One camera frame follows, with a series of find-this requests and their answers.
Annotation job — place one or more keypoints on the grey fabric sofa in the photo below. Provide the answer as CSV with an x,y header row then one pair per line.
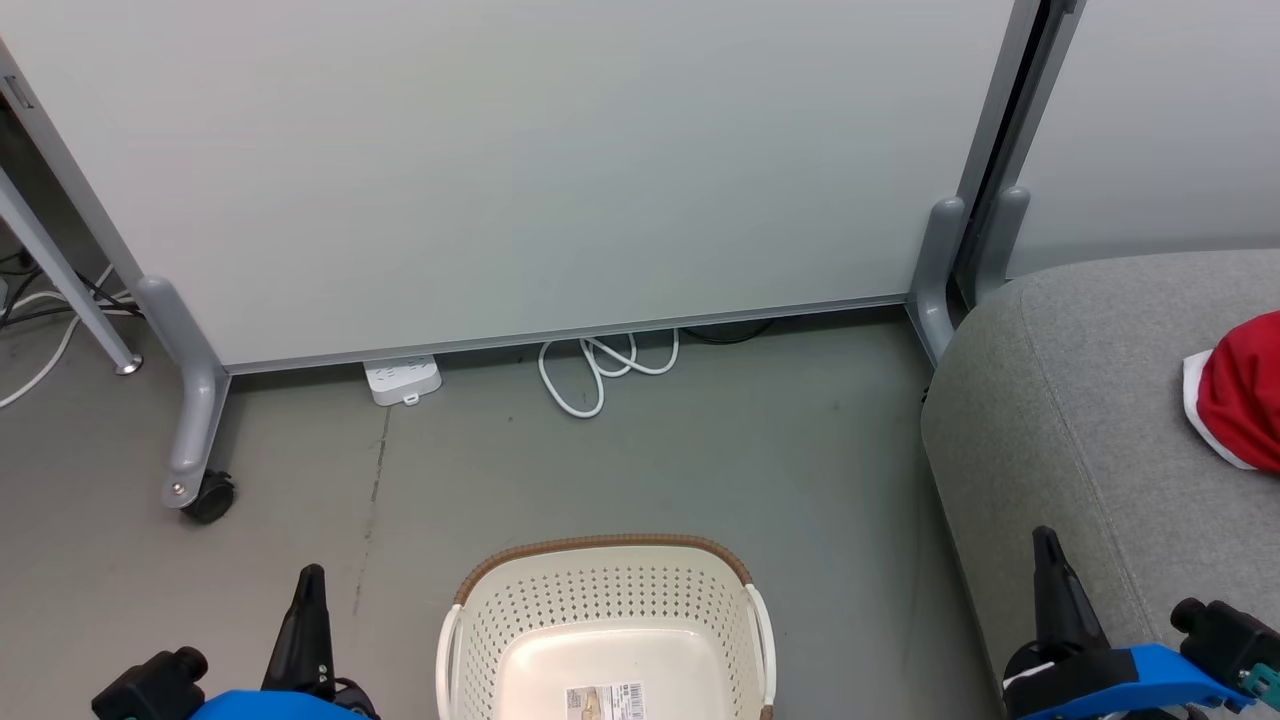
x,y
1060,420

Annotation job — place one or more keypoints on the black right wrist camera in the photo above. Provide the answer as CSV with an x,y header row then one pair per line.
x,y
1230,635

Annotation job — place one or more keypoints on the grey partition foot with caster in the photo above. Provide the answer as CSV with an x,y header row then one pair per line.
x,y
195,400

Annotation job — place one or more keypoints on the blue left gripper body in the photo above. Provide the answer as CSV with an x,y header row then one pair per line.
x,y
270,708

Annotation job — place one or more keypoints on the printed basket label sticker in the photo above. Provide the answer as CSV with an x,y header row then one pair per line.
x,y
605,702

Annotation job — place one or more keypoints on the red garment with white cuffs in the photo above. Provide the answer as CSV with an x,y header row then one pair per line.
x,y
1245,400

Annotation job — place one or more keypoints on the large white partition panel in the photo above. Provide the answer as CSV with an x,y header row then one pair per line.
x,y
500,150

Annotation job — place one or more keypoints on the cream perforated laundry basket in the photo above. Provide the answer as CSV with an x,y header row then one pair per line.
x,y
600,610

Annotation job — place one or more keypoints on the grey metal table leg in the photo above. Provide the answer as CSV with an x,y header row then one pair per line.
x,y
60,270

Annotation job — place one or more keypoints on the black caster wheel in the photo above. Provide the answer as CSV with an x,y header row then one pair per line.
x,y
212,500

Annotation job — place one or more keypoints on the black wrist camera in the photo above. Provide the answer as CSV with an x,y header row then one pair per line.
x,y
150,685
1230,635

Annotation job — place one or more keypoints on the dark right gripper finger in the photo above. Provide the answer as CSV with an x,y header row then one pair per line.
x,y
1062,610

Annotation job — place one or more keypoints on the narrow white partition panel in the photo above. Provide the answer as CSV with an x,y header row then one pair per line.
x,y
1150,130

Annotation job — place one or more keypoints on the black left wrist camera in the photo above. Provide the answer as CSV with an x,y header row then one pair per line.
x,y
150,685

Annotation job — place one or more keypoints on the white power strip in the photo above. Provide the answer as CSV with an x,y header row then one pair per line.
x,y
402,380

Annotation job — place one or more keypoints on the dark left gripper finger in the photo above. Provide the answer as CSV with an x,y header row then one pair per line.
x,y
305,650

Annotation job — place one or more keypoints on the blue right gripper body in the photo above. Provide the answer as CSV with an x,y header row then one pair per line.
x,y
1120,680

